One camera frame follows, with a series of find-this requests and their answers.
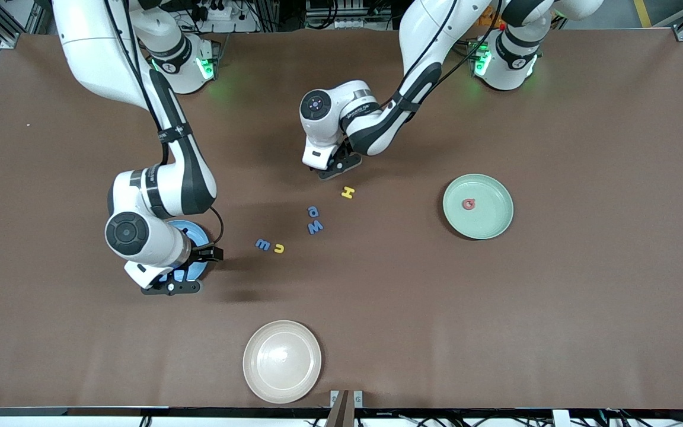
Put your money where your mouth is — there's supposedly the blue plate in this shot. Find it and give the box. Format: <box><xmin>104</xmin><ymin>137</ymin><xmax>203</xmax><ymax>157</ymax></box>
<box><xmin>164</xmin><ymin>220</ymin><xmax>211</xmax><ymax>283</ymax></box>

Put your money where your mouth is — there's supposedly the black electronics rack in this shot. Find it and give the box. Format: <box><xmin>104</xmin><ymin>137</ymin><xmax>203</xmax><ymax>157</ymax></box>
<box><xmin>306</xmin><ymin>0</ymin><xmax>398</xmax><ymax>30</ymax></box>

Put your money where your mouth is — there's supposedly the white power strip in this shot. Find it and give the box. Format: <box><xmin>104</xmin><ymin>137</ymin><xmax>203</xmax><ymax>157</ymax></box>
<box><xmin>199</xmin><ymin>0</ymin><xmax>259</xmax><ymax>33</ymax></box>

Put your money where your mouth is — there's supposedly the beige plate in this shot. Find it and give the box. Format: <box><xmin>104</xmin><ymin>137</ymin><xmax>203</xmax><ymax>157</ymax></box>
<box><xmin>242</xmin><ymin>320</ymin><xmax>323</xmax><ymax>405</ymax></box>

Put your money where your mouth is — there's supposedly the green plate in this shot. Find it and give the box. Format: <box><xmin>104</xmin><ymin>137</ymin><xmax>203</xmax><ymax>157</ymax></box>
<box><xmin>442</xmin><ymin>173</ymin><xmax>515</xmax><ymax>241</ymax></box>

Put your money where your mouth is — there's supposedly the brown table cover sheet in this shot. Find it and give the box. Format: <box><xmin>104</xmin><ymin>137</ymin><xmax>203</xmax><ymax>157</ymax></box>
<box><xmin>0</xmin><ymin>28</ymin><xmax>683</xmax><ymax>410</ymax></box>

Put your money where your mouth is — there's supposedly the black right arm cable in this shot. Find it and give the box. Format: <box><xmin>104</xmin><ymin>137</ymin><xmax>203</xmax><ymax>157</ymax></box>
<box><xmin>208</xmin><ymin>205</ymin><xmax>225</xmax><ymax>248</ymax></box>

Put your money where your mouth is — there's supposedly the metal camera bracket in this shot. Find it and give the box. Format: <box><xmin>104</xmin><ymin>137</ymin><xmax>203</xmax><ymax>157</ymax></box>
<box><xmin>325</xmin><ymin>390</ymin><xmax>363</xmax><ymax>427</ymax></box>

